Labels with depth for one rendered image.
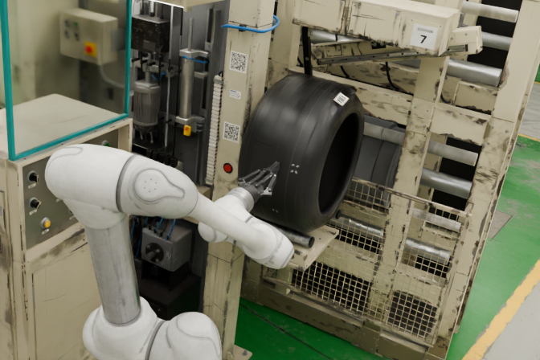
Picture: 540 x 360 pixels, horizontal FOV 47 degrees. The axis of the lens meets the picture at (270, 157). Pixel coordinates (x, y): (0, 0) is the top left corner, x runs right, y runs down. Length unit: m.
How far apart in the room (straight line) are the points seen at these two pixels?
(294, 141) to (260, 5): 0.52
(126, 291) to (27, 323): 0.80
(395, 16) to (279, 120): 0.59
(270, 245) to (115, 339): 0.49
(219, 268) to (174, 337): 1.08
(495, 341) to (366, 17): 2.07
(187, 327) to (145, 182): 0.57
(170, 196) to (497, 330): 2.82
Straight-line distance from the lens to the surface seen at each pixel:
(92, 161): 1.37
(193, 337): 1.73
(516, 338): 3.85
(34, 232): 2.29
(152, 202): 1.29
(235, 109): 2.45
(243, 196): 1.93
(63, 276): 2.42
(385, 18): 2.41
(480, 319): 3.89
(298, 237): 2.42
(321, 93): 2.26
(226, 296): 2.85
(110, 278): 1.60
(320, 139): 2.16
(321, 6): 2.49
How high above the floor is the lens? 2.14
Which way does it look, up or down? 24 degrees down
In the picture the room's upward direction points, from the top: 7 degrees clockwise
